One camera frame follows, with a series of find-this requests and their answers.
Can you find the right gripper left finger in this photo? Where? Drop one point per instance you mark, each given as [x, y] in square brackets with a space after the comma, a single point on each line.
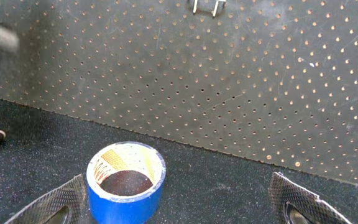
[62, 202]

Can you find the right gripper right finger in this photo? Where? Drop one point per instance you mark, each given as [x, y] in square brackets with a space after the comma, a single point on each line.
[300, 205]

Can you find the black pegboard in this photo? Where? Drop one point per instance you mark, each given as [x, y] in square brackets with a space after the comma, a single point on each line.
[216, 81]

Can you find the roll of blue tape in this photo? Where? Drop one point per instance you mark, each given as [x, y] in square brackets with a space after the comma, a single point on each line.
[126, 207]

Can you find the metal hook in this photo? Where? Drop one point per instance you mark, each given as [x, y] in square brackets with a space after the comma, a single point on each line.
[215, 7]

